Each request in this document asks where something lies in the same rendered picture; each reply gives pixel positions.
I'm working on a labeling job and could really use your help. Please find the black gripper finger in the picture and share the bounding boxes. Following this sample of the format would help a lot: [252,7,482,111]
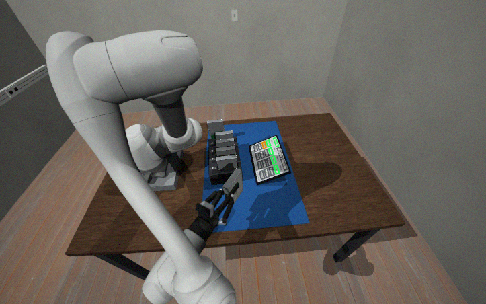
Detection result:
[205,189,225,209]
[211,182,239,226]

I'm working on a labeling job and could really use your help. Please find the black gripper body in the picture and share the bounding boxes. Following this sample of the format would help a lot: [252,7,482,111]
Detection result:
[188,213,219,242]

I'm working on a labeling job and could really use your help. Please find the blue flat mat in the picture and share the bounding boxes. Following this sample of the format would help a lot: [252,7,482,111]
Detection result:
[202,121,309,233]

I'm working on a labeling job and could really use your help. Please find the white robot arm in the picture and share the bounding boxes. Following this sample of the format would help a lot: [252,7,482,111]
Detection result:
[46,30,236,304]

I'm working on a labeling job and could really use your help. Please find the status display screen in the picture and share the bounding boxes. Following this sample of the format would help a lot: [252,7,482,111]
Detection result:
[249,135,291,185]

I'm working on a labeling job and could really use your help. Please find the dark grey drive dock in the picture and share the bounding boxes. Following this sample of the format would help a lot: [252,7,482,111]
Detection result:
[209,136,242,185]

